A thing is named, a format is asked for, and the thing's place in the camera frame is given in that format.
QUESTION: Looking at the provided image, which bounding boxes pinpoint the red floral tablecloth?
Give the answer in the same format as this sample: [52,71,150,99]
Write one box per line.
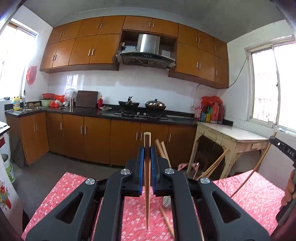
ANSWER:
[22,171,284,240]

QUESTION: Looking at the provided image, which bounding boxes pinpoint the red bag on table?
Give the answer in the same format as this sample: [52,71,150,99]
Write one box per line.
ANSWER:
[201,96,223,106]

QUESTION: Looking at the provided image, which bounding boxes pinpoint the right window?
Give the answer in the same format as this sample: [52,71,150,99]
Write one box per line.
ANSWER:
[245,35,295,137]

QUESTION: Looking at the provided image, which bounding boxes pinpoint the white plastic bucket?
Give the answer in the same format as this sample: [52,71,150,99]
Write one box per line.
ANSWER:
[1,154,16,183]

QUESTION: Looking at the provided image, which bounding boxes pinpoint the gas stove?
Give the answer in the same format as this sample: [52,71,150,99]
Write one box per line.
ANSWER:
[115,110,168,120]

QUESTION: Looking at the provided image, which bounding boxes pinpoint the window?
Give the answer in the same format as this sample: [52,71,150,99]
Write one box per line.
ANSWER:
[1,19,38,100]
[245,35,295,137]

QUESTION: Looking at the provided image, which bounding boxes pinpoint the green basin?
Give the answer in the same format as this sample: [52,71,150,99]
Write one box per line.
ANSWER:
[40,99,54,107]

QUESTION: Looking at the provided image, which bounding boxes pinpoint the red basin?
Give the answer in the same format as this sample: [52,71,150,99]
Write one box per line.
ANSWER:
[42,93,55,99]

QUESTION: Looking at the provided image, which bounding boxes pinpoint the upper wooden cabinets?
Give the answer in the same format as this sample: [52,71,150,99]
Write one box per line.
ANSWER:
[40,16,229,89]

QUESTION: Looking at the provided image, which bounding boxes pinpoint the wooden cabinets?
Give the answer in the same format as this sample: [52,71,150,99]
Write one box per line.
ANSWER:
[40,16,229,89]
[5,110,197,167]

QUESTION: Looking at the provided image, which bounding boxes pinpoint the cream old wooden table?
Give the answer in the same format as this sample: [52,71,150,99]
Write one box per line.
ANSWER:
[187,123,268,179]

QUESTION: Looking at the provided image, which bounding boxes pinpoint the red plastic bag on wall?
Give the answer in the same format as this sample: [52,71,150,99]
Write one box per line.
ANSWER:
[26,66,37,85]

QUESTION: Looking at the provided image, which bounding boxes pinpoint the wooden chopstick three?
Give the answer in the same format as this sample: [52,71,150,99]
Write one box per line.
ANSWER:
[161,141,171,168]

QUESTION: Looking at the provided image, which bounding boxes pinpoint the wooden chopstick two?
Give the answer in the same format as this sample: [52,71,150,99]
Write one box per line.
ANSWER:
[199,151,228,180]

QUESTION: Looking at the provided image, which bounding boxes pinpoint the wooden chopstick four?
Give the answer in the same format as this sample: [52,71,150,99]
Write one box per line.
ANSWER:
[144,132,151,229]

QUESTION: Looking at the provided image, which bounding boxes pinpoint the red small bottle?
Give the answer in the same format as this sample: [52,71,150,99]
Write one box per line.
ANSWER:
[97,95,103,108]

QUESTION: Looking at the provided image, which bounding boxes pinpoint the red thermos bottles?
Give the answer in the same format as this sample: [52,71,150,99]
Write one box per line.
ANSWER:
[210,103,225,124]

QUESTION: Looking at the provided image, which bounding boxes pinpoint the lower wooden cabinets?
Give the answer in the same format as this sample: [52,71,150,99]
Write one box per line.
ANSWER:
[5,110,197,167]

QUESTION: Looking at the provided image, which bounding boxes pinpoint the steel range hood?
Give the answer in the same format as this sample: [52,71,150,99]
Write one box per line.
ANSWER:
[116,31,177,69]

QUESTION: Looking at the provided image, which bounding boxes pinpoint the dark cutting board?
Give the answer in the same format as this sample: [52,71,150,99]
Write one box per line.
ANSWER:
[75,90,98,108]

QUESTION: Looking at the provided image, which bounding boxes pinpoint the black wok left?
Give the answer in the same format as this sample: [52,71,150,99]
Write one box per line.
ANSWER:
[118,96,139,112]

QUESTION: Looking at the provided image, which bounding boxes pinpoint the flower decal white cabinet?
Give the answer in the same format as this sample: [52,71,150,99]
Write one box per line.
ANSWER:
[1,155,23,234]

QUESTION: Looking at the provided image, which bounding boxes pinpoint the lidded wok right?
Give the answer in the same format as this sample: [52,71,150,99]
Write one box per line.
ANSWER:
[145,99,166,111]

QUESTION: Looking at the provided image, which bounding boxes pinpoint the wooden chopstick five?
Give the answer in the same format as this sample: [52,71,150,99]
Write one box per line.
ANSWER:
[159,207,175,238]

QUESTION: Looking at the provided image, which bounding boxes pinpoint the wooden chopstick one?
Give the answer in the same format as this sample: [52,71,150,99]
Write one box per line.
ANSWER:
[155,139,166,159]

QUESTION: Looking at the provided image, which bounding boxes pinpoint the metal wire utensil holder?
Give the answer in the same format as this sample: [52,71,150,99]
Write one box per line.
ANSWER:
[173,163,199,201]

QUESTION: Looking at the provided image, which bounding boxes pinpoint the left window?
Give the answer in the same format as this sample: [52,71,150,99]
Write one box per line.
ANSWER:
[1,19,38,100]

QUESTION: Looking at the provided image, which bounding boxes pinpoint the right hand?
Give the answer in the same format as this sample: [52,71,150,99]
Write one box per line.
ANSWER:
[281,170,295,206]

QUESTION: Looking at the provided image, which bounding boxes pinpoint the yellow detergent bottle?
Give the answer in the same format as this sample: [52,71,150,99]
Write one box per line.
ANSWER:
[13,96,21,110]

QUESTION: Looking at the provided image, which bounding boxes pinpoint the wooden chopstick seven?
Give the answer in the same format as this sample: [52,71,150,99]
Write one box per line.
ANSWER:
[230,141,271,198]

